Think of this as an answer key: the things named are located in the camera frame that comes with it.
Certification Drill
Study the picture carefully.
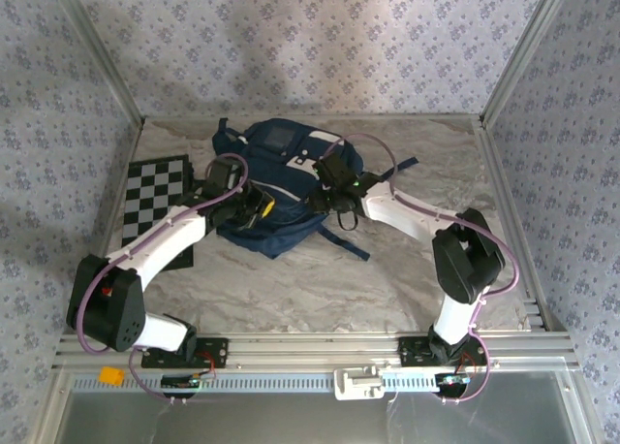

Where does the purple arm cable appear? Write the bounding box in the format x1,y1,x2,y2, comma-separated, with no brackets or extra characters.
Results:
75,153,253,406
322,133,523,406

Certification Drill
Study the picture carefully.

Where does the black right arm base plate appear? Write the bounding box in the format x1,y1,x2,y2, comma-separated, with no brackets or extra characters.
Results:
397,336,488,367

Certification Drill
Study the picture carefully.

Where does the left small circuit board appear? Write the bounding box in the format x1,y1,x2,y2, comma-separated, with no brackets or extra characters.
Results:
161,373,202,392

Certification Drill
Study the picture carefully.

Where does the white plastic bracket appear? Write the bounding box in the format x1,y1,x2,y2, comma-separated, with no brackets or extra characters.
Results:
333,365,387,401

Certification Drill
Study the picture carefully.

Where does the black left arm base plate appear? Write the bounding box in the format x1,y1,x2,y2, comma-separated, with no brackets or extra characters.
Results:
140,337,230,370

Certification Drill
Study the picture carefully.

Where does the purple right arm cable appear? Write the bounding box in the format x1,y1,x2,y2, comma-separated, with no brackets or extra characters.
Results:
322,133,523,406

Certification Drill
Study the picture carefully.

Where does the slotted grey cable duct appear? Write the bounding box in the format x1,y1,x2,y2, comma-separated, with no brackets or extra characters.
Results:
70,371,568,392

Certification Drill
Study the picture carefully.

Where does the aluminium frame post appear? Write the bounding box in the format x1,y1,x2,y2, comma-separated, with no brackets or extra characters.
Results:
47,0,146,130
479,0,580,130

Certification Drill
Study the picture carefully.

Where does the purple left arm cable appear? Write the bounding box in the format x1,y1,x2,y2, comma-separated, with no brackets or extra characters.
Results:
75,153,253,406

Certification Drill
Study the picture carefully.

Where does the grey metal sheet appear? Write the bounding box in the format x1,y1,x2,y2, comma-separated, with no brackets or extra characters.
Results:
52,390,595,444

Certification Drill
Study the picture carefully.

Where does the aluminium frame cross rail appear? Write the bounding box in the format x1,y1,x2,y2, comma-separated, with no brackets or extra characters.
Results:
51,332,580,371

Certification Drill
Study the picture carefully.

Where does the right small circuit board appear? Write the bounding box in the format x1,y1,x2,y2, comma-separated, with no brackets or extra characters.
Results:
434,372,470,390

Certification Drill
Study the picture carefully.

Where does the navy blue student backpack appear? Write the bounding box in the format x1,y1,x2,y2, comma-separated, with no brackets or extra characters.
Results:
211,117,419,262

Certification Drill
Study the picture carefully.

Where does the black grey checkerboard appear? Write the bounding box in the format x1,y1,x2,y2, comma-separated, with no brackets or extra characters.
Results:
120,155,195,270

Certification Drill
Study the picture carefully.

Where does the small circuit board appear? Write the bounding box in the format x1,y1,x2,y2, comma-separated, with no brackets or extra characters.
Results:
434,372,470,390
161,373,202,392

